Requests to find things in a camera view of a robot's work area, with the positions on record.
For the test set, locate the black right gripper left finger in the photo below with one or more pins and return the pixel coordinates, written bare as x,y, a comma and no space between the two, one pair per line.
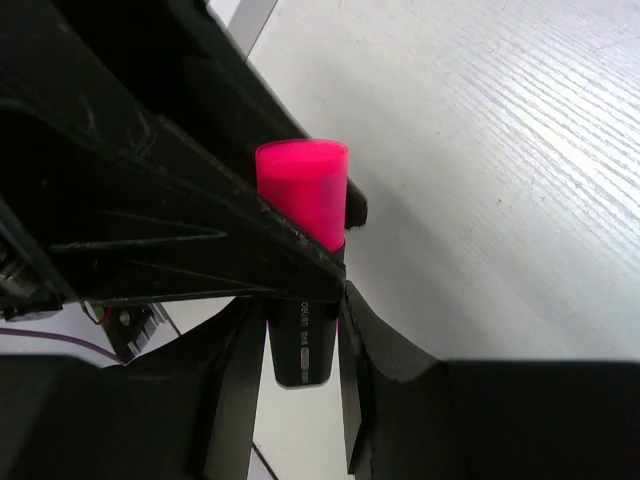
183,411

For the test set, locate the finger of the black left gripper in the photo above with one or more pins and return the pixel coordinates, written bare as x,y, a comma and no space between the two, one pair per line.
103,198
224,104

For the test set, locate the pink cap black highlighter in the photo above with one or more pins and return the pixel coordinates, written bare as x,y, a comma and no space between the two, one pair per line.
306,181

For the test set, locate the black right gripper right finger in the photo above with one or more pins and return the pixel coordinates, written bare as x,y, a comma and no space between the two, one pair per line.
409,415

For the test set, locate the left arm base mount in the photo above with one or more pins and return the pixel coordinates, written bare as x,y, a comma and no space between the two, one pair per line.
128,329

